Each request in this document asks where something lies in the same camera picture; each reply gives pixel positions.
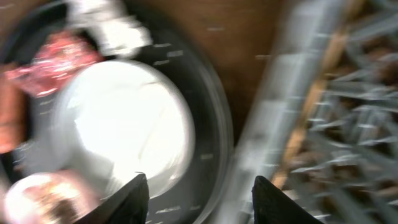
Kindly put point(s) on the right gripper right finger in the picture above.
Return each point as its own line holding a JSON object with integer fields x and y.
{"x": 272, "y": 206}

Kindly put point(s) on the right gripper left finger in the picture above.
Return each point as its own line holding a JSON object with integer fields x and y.
{"x": 128, "y": 205}

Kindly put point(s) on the grey plastic dishwasher rack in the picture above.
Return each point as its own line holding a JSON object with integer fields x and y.
{"x": 323, "y": 126}

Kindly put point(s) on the round black serving tray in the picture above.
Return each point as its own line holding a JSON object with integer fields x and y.
{"x": 196, "y": 195}

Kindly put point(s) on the white bowl with leftovers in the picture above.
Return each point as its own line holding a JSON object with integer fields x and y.
{"x": 61, "y": 197}

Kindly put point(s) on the grey round plate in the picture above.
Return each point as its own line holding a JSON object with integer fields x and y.
{"x": 115, "y": 119}

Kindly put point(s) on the orange carrot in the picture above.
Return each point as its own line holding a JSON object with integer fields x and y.
{"x": 13, "y": 112}

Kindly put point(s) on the red snack wrapper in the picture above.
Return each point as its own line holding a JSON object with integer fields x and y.
{"x": 61, "y": 57}

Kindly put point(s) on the crumpled white napkin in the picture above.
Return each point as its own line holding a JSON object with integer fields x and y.
{"x": 115, "y": 31}

